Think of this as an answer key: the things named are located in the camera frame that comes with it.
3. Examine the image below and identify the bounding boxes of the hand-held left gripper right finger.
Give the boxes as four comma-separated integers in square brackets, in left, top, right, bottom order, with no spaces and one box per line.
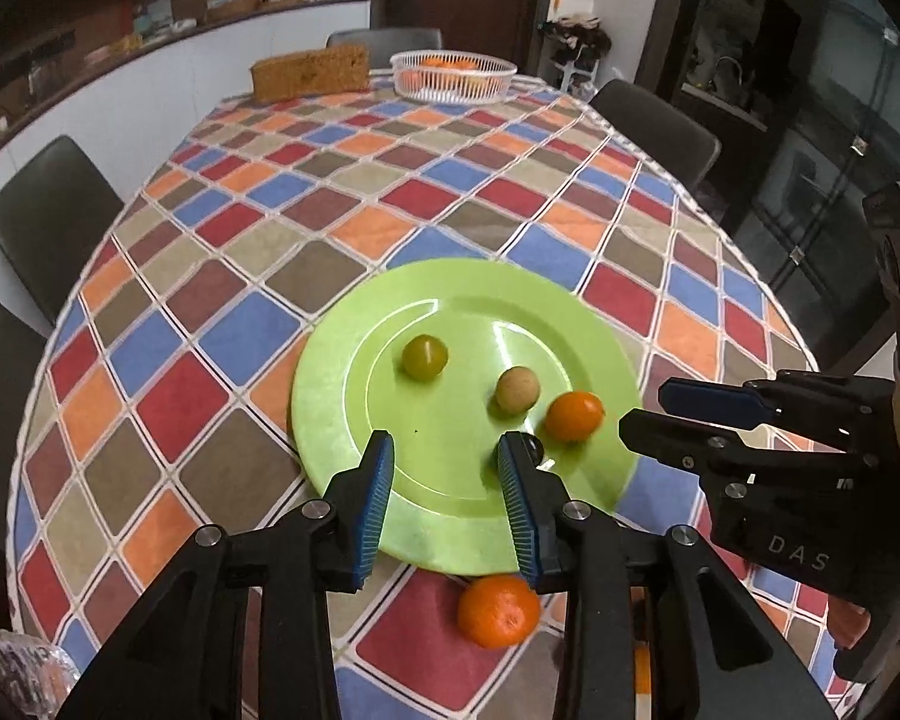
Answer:
[496,431,839,720]

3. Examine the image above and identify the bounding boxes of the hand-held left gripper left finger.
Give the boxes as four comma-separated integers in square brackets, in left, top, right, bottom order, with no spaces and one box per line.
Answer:
[56,430,396,720]

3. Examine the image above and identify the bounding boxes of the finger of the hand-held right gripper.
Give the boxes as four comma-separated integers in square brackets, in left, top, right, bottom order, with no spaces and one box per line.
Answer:
[618,408,878,518]
[658,370,895,432]

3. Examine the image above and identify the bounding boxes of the small orange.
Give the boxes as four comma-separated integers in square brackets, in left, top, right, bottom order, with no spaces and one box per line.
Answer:
[544,391,605,443]

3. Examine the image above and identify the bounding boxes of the large orange tangerine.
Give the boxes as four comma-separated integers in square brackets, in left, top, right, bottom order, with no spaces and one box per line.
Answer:
[457,574,542,649]

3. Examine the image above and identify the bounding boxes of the tan round fruit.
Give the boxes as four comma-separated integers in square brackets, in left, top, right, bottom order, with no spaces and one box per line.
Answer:
[493,367,540,413]

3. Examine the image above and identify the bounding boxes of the green plate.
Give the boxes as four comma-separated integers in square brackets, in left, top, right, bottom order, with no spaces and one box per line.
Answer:
[291,258,644,575]

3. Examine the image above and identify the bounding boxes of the green round fruit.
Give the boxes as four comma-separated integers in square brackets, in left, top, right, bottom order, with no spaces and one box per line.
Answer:
[401,334,449,381]

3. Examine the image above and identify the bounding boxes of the colourful checked tablecloth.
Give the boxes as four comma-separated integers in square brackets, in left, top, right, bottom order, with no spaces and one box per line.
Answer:
[7,67,871,720]

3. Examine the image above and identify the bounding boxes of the dark glass cabinet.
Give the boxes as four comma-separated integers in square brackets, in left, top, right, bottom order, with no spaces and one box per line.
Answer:
[675,0,900,361]

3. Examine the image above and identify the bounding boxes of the white shoe rack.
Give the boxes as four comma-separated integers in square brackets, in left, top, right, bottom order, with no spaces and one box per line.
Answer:
[541,15,613,97]

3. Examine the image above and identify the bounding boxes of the clear plastic bag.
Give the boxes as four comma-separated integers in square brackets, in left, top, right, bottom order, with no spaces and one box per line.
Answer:
[0,621,76,720]

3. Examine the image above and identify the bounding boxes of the white plastic basket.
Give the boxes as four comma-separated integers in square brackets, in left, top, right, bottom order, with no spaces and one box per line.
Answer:
[389,49,519,104]

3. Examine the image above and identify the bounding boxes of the brown rectangular box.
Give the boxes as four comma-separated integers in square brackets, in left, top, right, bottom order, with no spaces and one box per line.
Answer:
[250,43,370,103]

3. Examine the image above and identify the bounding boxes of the white curved counter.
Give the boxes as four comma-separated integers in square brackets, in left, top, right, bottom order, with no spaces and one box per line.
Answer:
[0,0,373,188]

